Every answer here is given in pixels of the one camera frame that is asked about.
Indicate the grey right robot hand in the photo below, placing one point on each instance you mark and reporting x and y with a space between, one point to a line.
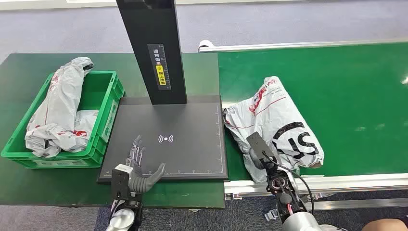
256 161

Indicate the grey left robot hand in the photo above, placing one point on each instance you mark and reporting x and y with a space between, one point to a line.
140 181

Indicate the white package with black logo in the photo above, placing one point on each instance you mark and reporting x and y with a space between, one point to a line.
277 111

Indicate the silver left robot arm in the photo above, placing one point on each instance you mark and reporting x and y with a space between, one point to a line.
122 220

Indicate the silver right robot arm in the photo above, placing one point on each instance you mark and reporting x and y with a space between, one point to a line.
283 197

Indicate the black weighing device with column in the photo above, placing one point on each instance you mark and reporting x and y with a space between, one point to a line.
191 127

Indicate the small white crumpled package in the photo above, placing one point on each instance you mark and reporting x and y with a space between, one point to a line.
86 119

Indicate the green plastic basket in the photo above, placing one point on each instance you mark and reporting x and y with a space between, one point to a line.
95 86

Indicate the long white crumpled package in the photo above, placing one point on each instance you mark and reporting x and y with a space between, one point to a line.
63 92

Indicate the white rounded object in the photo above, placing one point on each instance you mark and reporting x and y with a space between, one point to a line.
333 228

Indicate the green conveyor belt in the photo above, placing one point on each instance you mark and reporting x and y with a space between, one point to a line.
350 95

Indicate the black and yellow label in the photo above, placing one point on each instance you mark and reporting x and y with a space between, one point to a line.
159 63

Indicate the person's leg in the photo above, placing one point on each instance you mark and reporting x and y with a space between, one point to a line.
385 225

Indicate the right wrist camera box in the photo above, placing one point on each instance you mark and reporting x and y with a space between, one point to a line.
258 143

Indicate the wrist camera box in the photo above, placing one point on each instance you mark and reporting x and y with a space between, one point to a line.
258 143
120 183

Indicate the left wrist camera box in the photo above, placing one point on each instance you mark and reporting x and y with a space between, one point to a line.
120 183

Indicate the aluminium conveyor side frame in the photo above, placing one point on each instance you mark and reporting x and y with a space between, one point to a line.
350 183

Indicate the aluminium conveyor rail with cap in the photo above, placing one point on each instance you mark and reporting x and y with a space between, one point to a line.
287 46

